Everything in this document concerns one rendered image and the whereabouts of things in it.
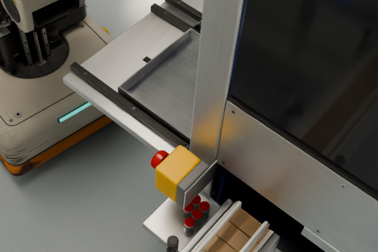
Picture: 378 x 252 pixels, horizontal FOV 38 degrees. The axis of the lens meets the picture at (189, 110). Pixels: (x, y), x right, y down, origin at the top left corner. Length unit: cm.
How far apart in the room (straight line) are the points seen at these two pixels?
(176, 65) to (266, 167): 50
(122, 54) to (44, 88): 79
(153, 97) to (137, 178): 93
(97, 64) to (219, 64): 58
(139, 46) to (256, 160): 57
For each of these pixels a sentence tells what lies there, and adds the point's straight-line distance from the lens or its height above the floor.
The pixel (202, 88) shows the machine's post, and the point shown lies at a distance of 90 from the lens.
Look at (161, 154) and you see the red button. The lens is 104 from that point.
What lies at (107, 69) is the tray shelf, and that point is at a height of 88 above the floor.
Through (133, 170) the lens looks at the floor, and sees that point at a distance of 220.
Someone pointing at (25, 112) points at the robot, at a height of 28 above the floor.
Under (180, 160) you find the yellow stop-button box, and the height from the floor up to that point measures 103.
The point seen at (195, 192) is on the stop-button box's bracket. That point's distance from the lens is 103.
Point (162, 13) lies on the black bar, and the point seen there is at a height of 90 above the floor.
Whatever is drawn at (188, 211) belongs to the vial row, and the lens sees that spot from 108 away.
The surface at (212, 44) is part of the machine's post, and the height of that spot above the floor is 131.
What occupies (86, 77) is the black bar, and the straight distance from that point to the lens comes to 131.
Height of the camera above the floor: 189
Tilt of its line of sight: 53 degrees down
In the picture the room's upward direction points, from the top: 5 degrees clockwise
